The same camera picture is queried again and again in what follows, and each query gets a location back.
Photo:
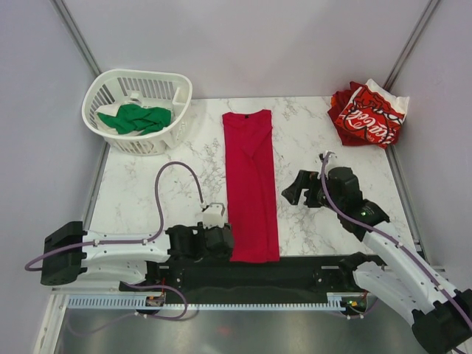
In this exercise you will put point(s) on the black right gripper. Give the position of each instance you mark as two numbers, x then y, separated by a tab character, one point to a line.
304	180

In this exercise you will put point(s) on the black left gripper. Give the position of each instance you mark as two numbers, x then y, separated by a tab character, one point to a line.
226	254

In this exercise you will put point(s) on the crimson red t shirt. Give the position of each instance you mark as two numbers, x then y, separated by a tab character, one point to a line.
250	186

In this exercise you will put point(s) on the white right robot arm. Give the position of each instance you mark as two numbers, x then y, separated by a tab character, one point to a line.
437	311

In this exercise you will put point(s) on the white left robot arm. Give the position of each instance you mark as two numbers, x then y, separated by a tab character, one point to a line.
78	255

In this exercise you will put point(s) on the red coca-cola print shirt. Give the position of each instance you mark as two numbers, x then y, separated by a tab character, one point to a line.
374	115

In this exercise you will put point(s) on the green t shirt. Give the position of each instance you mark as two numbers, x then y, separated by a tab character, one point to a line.
133	118

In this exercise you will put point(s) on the white plastic laundry basket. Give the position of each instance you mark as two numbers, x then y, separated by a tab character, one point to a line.
145	89

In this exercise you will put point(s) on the white cloth in basket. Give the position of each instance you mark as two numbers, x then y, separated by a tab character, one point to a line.
108	110

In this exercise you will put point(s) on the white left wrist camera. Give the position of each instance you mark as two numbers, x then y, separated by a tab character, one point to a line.
213	215

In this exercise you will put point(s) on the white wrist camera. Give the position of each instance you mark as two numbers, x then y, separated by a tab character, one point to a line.
326	156
213	215

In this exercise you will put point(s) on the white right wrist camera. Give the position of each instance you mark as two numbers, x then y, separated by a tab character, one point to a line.
326	156

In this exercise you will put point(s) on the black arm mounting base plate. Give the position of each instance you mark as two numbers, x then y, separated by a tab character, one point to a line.
290	280

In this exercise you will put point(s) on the white slotted cable duct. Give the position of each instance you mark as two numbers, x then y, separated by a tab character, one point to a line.
142	302

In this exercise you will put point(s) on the aluminium frame rail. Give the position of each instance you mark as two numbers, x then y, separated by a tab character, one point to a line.
441	271

